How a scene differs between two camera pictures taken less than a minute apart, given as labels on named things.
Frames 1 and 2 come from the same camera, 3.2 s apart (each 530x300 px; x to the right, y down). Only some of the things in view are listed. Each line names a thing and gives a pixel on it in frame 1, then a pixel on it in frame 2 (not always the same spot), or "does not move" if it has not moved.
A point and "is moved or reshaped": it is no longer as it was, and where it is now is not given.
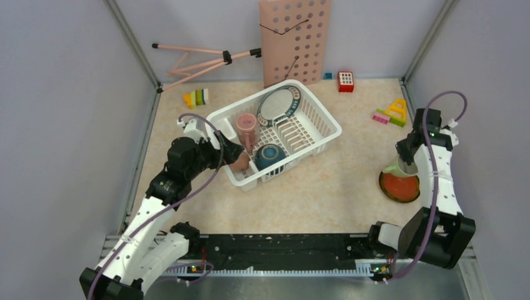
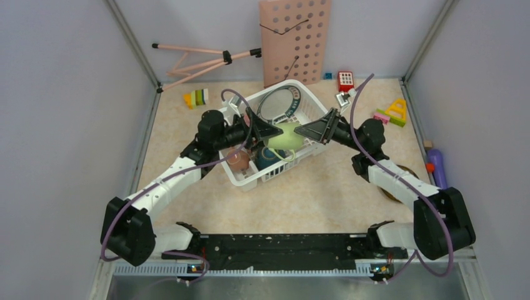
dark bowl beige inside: [269, 154] does not move
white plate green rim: [277, 103] does not move
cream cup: [401, 168] is moved or reshaped
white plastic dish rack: [279, 127] does not move
